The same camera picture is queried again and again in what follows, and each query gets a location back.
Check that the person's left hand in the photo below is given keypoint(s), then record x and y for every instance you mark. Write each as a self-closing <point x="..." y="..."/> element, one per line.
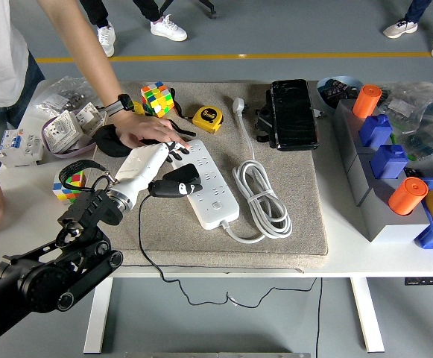
<point x="145" y="128"/>

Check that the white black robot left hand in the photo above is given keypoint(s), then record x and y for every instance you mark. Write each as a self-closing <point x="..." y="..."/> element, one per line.
<point x="138" y="168"/>

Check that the black plug adapter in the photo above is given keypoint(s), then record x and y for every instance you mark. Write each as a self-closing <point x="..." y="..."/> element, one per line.
<point x="182" y="172"/>

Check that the white power strip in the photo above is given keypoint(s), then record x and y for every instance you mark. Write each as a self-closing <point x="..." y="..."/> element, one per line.
<point x="216" y="209"/>

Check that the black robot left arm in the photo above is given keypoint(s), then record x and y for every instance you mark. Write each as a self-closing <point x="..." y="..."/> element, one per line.
<point x="44" y="276"/>

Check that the person's left forearm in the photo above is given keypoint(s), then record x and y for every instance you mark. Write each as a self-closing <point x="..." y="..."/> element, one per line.
<point x="85" y="56"/>

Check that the yellow tape measure black label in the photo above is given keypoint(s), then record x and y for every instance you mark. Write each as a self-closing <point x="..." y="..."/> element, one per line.
<point x="139" y="108"/>

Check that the large colourful puzzle cube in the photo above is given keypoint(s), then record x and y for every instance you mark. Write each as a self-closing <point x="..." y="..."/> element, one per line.
<point x="156" y="98"/>

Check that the black grey wristwatch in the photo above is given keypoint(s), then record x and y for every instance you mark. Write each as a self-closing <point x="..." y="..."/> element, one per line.
<point x="119" y="104"/>

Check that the black cloth pouch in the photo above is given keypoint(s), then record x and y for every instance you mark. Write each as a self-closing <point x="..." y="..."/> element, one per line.
<point x="108" y="141"/>

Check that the yellow tape measure red label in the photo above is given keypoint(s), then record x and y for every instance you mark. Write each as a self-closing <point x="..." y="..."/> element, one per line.
<point x="208" y="118"/>

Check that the white circuit breaker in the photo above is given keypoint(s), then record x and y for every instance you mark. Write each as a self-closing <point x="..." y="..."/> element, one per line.
<point x="18" y="149"/>

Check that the black yellow table sticker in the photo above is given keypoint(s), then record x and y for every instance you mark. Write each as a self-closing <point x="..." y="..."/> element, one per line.
<point x="425" y="280"/>

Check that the small colourful puzzle cube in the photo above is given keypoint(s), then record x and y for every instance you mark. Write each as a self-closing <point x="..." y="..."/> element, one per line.
<point x="65" y="195"/>

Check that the purple bowl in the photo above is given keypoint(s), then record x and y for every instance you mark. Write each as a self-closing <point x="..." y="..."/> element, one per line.
<point x="61" y="153"/>

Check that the clear bag of screws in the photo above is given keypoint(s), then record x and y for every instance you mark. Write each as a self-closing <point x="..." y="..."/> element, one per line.
<point x="65" y="93"/>

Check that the white table leg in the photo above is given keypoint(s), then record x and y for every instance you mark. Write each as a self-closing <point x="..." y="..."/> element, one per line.
<point x="367" y="317"/>
<point x="97" y="317"/>

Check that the grey-brown mat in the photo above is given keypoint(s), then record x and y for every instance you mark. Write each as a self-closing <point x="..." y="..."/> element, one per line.
<point x="201" y="246"/>

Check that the person with white shoes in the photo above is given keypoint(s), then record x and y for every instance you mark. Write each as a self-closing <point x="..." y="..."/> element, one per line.
<point x="167" y="28"/>

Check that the black chair caster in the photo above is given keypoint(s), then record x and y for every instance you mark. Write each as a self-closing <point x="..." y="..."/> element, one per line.
<point x="211" y="14"/>

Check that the grey block base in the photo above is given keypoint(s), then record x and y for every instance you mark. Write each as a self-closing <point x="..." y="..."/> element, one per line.
<point x="387" y="227"/>

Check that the glossy black flat device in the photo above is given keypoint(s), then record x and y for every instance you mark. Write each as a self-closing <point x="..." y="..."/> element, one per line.
<point x="294" y="112"/>

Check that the orange cylinder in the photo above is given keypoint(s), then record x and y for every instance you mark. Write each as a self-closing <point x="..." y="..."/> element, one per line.
<point x="408" y="195"/>
<point x="367" y="100"/>

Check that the light blue bowl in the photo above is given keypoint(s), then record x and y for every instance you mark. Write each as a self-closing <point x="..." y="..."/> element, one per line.
<point x="324" y="100"/>

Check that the black component packets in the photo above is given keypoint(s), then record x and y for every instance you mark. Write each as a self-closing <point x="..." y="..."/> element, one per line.
<point x="337" y="89"/>

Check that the blue block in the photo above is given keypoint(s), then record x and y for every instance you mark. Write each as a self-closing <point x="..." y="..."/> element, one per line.
<point x="389" y="162"/>
<point x="375" y="130"/>

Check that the green plastic piece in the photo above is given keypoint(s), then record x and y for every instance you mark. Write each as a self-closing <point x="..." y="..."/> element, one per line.
<point x="393" y="138"/>
<point x="411" y="156"/>

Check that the person with grey shoes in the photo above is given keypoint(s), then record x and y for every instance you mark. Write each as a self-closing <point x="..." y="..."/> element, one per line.
<point x="400" y="28"/>

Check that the white wall socket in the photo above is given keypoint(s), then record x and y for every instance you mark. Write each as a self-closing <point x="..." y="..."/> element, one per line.
<point x="89" y="115"/>
<point x="63" y="130"/>

